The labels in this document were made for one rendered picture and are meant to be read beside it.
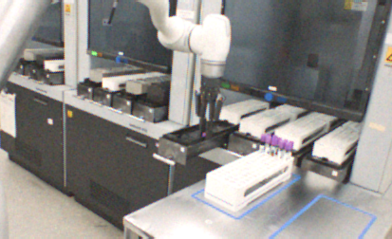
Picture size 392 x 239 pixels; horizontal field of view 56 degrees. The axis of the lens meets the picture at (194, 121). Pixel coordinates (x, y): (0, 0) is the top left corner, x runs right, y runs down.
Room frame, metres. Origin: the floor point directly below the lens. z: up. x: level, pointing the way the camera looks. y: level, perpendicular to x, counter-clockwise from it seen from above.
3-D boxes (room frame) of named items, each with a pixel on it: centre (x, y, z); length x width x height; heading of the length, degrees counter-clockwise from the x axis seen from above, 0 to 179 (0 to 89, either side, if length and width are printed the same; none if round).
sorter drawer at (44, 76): (2.44, 0.75, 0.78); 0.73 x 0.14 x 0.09; 144
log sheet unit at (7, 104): (2.46, 1.34, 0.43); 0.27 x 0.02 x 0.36; 54
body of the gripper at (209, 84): (1.31, -0.05, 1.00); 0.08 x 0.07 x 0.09; 54
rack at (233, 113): (1.63, -0.23, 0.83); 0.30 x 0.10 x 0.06; 144
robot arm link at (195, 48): (1.32, -0.03, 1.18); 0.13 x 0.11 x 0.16; 55
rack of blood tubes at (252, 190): (0.92, -0.17, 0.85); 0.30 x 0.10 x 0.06; 141
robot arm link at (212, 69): (1.31, -0.04, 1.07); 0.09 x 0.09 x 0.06
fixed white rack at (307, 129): (1.40, -0.43, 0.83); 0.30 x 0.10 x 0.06; 144
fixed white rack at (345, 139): (1.31, -0.55, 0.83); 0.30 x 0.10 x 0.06; 144
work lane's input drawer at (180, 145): (1.49, -0.12, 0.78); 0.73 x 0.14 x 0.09; 144
